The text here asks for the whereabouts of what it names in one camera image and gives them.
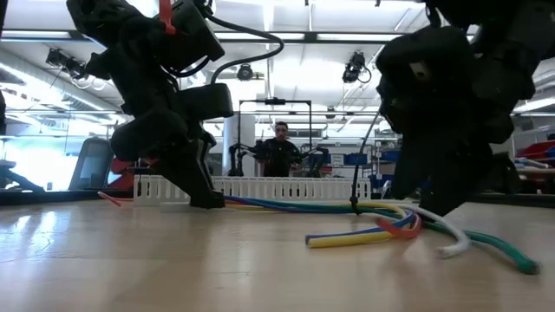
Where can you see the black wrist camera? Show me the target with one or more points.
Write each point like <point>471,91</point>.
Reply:
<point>195,34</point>

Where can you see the black background robot arm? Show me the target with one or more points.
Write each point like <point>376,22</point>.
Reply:
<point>318,158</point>
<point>236,158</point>

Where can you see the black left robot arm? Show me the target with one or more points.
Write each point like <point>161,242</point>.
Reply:
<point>108,17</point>

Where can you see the blue storage bin shelf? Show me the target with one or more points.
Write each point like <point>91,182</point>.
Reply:
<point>355,159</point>

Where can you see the black zip tie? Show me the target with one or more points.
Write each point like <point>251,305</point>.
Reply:
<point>354,204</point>

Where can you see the office chair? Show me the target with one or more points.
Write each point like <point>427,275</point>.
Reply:
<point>91,164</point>

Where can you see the red plastic bin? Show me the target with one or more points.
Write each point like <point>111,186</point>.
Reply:
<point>537,151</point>

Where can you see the red tag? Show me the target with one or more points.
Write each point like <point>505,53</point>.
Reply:
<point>167,17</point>

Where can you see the black ceiling camera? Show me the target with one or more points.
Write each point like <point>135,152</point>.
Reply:
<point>353,69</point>
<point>65,63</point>
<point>245,73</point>

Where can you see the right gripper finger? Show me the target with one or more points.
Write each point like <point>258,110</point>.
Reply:
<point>455,173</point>
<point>407,173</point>

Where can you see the person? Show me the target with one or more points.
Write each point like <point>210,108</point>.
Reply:
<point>279,156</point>

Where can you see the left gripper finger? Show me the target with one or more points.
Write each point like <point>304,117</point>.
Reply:
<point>208,102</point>
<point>147,138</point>

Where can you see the black aluminium frame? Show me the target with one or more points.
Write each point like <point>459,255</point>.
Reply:
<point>43,197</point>

